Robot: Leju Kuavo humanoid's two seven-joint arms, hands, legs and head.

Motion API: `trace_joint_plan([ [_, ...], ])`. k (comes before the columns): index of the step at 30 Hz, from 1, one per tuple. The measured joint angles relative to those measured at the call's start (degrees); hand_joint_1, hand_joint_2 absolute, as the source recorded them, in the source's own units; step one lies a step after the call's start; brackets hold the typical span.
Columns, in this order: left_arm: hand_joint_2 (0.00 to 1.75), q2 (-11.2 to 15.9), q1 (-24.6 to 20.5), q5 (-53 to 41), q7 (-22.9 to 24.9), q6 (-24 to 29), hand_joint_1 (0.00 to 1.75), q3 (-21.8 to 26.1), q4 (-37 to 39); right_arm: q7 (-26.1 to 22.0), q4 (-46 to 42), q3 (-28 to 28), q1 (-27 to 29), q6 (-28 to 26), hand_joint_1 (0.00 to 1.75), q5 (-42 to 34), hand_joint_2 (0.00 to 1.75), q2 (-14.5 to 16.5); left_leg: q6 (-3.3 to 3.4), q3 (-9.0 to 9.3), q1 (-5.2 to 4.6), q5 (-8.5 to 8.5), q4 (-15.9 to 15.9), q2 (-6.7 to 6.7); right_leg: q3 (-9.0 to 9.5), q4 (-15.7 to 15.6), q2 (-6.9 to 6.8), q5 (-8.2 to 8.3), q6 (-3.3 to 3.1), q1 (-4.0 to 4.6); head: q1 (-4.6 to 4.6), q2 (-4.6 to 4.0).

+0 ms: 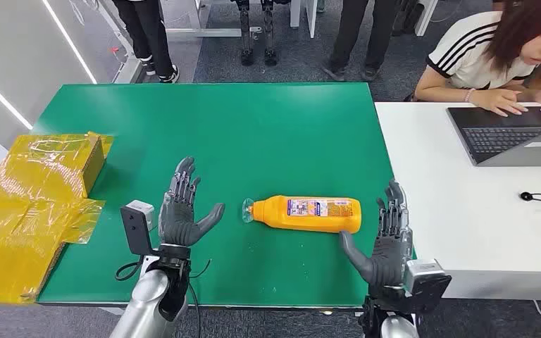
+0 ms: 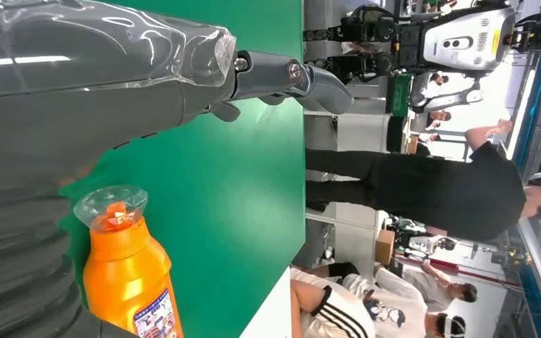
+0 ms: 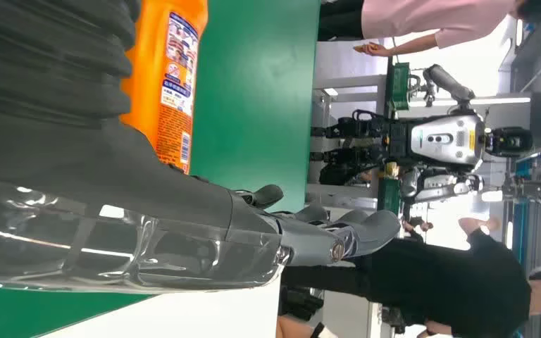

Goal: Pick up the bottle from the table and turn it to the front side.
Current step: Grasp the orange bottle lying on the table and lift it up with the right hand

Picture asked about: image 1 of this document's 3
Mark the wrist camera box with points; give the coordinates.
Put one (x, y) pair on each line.
(135, 228)
(427, 280)

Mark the standing person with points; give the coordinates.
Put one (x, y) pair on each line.
(373, 28)
(151, 32)

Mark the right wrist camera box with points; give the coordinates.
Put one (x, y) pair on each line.
(427, 280)

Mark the seated person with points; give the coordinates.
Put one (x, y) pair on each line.
(466, 56)

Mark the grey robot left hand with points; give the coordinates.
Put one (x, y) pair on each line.
(177, 224)

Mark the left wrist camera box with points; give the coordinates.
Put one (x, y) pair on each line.
(135, 228)

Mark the dark grey laptop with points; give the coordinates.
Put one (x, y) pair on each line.
(499, 137)

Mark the orange plastic bottle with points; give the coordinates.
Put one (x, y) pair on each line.
(317, 224)

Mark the white desk frame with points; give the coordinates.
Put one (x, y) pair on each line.
(196, 31)

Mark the yellow taped cardboard box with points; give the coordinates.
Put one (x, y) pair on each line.
(28, 224)

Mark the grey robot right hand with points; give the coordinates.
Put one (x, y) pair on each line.
(389, 261)

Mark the black robot legs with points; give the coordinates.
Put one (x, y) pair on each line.
(247, 28)

